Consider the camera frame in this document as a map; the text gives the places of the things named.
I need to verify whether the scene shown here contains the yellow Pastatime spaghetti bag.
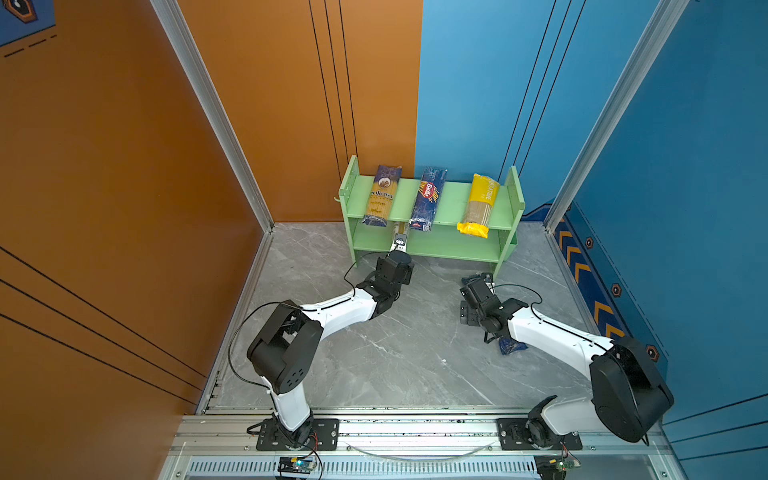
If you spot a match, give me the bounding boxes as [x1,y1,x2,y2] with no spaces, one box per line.
[457,174,500,239]

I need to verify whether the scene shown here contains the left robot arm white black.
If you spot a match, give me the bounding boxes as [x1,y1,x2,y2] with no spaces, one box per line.
[246,250,413,445]

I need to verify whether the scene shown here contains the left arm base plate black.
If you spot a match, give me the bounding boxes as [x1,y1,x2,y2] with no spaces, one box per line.
[248,417,340,452]

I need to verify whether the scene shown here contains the right circuit board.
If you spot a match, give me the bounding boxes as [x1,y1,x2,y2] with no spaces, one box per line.
[534,456,574,480]

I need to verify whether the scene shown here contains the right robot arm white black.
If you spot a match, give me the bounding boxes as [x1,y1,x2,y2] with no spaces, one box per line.
[460,276,674,449]

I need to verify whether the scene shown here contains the aluminium front rail frame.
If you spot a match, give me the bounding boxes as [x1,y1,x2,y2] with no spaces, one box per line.
[158,408,686,479]

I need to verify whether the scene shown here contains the green two-tier wooden shelf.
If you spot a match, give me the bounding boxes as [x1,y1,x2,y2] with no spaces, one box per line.
[339,156,525,276]

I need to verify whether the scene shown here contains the white cable on rail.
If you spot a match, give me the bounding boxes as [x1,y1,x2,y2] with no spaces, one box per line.
[344,442,496,463]

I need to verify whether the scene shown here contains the Ankara spaghetti bag blue yellow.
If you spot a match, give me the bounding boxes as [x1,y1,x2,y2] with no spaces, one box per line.
[362,165,402,227]

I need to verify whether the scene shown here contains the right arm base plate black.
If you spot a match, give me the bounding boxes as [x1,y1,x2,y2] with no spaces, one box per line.
[496,417,583,451]

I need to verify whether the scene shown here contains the left green circuit board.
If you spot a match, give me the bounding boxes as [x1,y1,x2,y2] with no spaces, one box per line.
[277,456,318,478]

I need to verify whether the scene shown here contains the blue Barilla spaghetti box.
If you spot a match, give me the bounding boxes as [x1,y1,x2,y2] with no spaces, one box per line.
[409,167,448,232]

